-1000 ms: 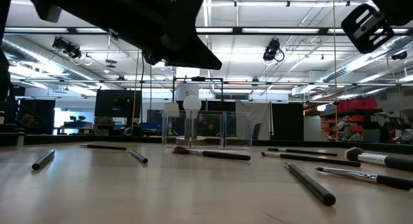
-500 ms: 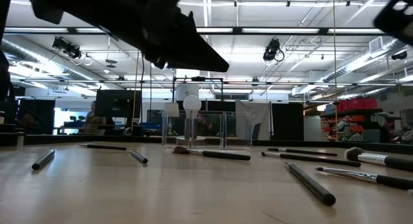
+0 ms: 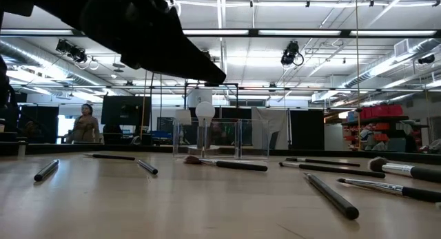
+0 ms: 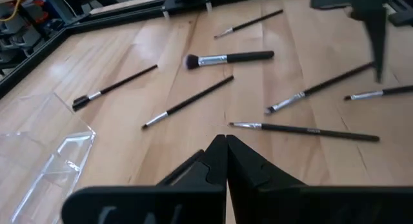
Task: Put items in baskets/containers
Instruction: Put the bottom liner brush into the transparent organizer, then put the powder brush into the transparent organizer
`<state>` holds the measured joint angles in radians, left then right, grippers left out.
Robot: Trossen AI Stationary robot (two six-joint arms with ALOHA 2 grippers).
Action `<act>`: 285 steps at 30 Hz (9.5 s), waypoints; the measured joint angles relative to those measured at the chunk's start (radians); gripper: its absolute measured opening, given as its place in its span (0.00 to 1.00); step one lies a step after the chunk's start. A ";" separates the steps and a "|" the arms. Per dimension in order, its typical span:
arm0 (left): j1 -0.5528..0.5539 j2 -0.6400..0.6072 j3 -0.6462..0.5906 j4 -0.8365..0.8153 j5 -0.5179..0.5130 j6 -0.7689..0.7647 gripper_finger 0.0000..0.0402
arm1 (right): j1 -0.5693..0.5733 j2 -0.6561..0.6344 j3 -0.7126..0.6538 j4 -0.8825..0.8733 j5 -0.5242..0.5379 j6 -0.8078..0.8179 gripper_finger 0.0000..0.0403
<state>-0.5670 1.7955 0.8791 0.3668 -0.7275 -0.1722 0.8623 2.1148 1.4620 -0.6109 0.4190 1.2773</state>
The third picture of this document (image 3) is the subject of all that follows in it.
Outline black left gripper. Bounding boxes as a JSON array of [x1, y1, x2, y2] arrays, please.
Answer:
[[82, 0, 227, 84]]

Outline silver-black pencil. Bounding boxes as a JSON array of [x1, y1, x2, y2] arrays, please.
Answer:
[[136, 159, 158, 176]]

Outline brown fluffy makeup brush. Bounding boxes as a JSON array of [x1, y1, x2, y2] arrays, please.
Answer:
[[183, 155, 269, 172]]

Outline thin black pencil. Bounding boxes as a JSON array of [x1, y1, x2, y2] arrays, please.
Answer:
[[285, 157, 361, 168], [84, 154, 136, 161]]

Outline short black pencil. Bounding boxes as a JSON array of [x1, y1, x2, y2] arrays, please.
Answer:
[[33, 159, 60, 183]]

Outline slim black makeup brush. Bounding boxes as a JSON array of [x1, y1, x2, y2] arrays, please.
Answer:
[[278, 162, 386, 179]]

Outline thick black pen foreground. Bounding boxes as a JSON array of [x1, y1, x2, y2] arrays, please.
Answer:
[[303, 172, 360, 220]]

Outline long silver-ferrule makeup brush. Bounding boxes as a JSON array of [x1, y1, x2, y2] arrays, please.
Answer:
[[336, 177, 441, 204]]

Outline large powder makeup brush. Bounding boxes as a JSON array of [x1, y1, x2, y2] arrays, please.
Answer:
[[367, 156, 441, 184]]

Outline white square shade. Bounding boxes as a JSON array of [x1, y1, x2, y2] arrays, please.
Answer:
[[174, 110, 192, 126]]

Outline black monitor screen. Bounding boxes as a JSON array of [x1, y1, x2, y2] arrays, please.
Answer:
[[101, 95, 152, 127]]

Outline black overhead light bar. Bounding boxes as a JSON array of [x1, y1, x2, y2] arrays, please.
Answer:
[[0, 28, 441, 39]]

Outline clear acrylic organizer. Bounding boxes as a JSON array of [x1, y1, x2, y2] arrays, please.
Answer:
[[172, 118, 271, 160]]

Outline black ceiling spotlights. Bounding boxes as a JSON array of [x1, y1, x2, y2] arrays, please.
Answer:
[[54, 39, 89, 64]]

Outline grey hanging curtain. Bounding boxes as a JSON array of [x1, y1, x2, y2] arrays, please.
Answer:
[[251, 106, 290, 150]]

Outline person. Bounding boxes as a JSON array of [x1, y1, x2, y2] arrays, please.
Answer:
[[70, 103, 101, 144]]

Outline black partition panel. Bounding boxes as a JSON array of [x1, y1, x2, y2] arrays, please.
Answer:
[[289, 110, 325, 151]]

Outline black storage shelf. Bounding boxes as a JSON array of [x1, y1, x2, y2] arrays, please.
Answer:
[[340, 114, 431, 154]]

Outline white cable loop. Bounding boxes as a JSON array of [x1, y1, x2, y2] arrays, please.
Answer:
[[166, 0, 183, 17]]

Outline black hanging camera with cable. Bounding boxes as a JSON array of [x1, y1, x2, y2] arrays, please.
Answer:
[[280, 41, 305, 67]]

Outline black aluminium table frame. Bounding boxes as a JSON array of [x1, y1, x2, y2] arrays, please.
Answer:
[[0, 142, 441, 166]]

